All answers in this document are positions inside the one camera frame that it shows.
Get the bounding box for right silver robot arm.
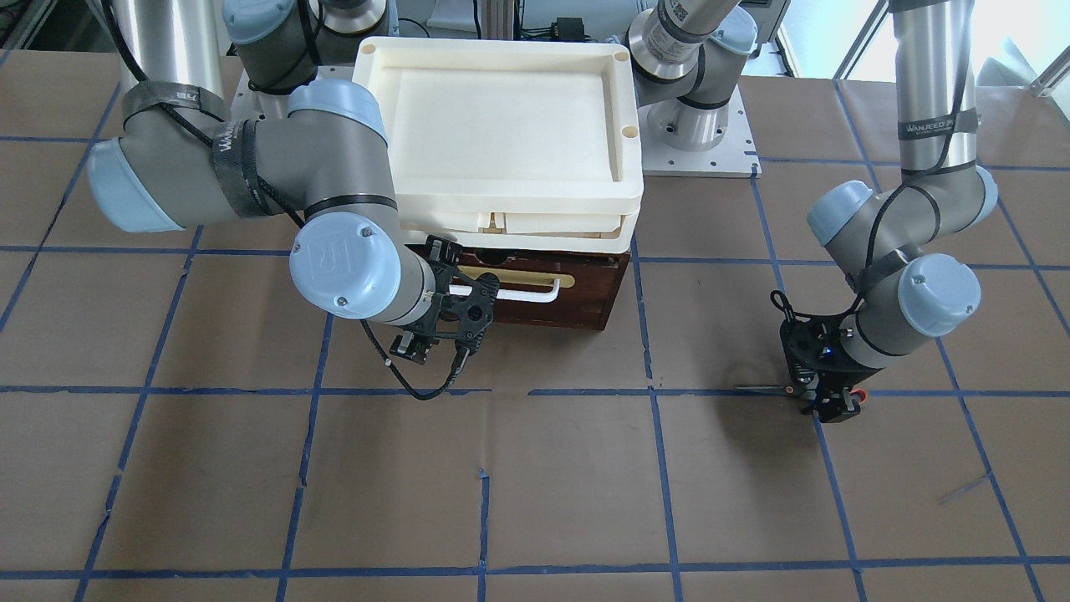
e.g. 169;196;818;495
87;1;498;365

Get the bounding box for black power adapter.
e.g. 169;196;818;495
550;17;586;42

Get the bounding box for cream plastic tray stack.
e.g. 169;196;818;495
353;37;645;254

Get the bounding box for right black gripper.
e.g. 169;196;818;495
389;236;501;365

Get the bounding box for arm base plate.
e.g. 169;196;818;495
230;65;352;121
639;89;762;177

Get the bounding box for dark wooden drawer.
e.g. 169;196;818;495
459;248;631;331

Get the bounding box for grey orange scissors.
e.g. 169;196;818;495
734;383;869;402

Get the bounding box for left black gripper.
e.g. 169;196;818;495
779;315;863;423

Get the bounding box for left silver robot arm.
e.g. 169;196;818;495
620;1;998;423

